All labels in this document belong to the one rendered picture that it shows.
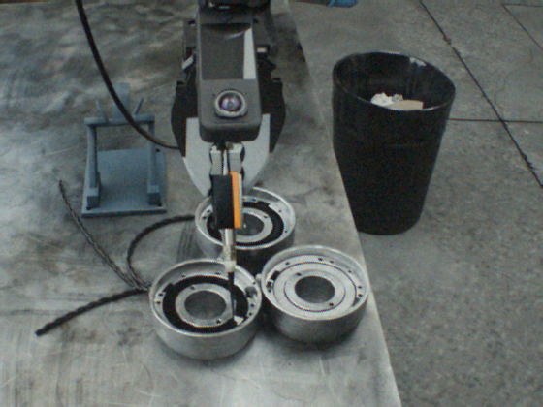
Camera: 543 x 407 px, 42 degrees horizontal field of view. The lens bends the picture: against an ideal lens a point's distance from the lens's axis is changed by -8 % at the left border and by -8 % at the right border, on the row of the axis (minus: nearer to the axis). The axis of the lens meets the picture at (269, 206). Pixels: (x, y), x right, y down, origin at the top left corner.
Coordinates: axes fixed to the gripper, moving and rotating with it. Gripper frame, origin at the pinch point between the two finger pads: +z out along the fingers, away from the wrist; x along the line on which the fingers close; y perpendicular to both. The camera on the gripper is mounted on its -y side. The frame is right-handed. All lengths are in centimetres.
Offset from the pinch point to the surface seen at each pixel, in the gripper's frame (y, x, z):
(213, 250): 3.4, 0.8, 10.3
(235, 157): 18.5, -3.0, 9.4
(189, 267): 0.5, 3.5, 9.8
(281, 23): 66, -16, 13
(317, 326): -8.4, -7.6, 9.9
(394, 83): 127, -61, 60
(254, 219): 8.8, -4.0, 10.9
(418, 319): 67, -56, 93
